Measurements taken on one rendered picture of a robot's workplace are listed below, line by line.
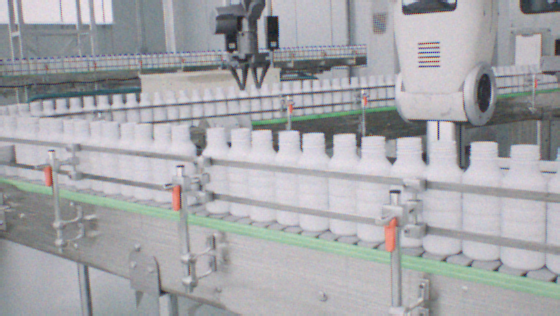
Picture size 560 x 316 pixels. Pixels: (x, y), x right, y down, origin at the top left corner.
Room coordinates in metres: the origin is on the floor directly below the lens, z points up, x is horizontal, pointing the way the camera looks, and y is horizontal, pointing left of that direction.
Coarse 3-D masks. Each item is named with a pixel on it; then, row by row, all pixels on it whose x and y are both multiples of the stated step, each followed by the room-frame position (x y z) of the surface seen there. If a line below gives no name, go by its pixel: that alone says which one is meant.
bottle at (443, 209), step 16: (432, 144) 0.91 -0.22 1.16; (448, 144) 0.89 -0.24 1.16; (432, 160) 0.91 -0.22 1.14; (448, 160) 0.89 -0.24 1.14; (432, 176) 0.89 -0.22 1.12; (448, 176) 0.88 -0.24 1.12; (432, 192) 0.89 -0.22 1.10; (448, 192) 0.88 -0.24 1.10; (432, 208) 0.89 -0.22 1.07; (448, 208) 0.88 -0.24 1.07; (432, 224) 0.89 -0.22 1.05; (448, 224) 0.88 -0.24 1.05; (432, 240) 0.89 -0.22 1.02; (448, 240) 0.88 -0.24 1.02
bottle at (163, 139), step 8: (160, 128) 1.32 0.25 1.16; (168, 128) 1.33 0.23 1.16; (160, 136) 1.32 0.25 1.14; (168, 136) 1.33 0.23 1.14; (152, 144) 1.33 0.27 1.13; (160, 144) 1.32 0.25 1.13; (168, 144) 1.32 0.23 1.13; (160, 152) 1.31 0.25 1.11; (152, 160) 1.32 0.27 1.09; (160, 160) 1.31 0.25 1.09; (152, 168) 1.32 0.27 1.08; (160, 168) 1.31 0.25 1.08; (152, 176) 1.33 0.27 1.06; (160, 176) 1.31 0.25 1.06; (168, 176) 1.31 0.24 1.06; (160, 192) 1.31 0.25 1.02; (168, 192) 1.31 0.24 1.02; (160, 200) 1.31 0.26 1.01; (168, 200) 1.31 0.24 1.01
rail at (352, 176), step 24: (48, 144) 1.57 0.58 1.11; (24, 168) 1.66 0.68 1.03; (264, 168) 1.10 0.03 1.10; (288, 168) 1.06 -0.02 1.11; (312, 168) 1.03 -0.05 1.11; (192, 192) 1.23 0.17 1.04; (480, 192) 0.84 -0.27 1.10; (504, 192) 0.82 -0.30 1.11; (528, 192) 0.80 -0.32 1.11; (552, 192) 0.78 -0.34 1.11; (336, 216) 1.00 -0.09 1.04; (360, 216) 0.97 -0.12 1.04; (480, 240) 0.84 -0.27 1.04; (504, 240) 0.82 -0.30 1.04; (528, 240) 0.80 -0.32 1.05
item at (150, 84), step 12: (192, 72) 5.67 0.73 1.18; (204, 72) 5.45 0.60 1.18; (216, 72) 5.34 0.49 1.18; (228, 72) 5.39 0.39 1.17; (240, 72) 5.45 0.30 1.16; (276, 72) 5.65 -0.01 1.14; (144, 84) 5.54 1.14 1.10; (156, 84) 5.29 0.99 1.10; (168, 84) 5.12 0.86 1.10; (180, 84) 5.18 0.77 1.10; (192, 84) 5.23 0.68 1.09; (204, 84) 5.29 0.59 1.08; (216, 84) 5.34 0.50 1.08; (228, 84) 5.40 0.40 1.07; (252, 84) 5.52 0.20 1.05
